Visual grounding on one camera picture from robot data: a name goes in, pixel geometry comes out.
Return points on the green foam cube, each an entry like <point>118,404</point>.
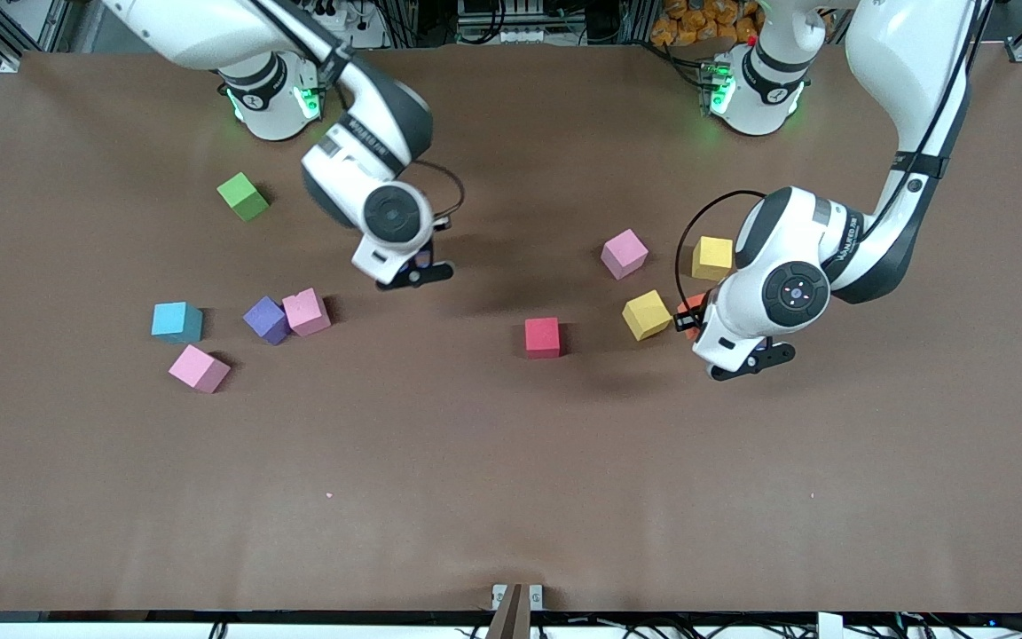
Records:
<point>240,197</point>

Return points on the small metal bracket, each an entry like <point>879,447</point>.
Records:
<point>499,595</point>

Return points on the orange fruit net bag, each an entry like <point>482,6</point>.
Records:
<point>697,22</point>

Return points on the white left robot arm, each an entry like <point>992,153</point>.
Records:
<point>786,231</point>

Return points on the orange foam cube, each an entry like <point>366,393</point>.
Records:
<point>690,302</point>

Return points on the dented pink foam cube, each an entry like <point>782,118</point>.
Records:
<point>305,312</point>

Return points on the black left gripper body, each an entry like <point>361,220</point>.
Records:
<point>687,320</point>

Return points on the white power strip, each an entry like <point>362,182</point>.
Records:
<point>356,35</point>

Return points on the small white box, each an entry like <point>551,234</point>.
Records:
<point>830,627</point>

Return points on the black electronics rack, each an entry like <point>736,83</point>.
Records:
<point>520,22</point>

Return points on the light blue foam cube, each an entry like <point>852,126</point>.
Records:
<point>176,321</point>

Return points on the brown wooden post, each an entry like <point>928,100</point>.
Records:
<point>511,617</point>

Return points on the yellow foam cube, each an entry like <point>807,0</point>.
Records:
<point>711,259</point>
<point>646,315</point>

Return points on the red foam cube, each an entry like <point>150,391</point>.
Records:
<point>542,337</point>

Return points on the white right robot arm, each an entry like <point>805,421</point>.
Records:
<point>338,177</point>

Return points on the black table edge rail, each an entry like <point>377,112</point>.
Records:
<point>209,615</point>

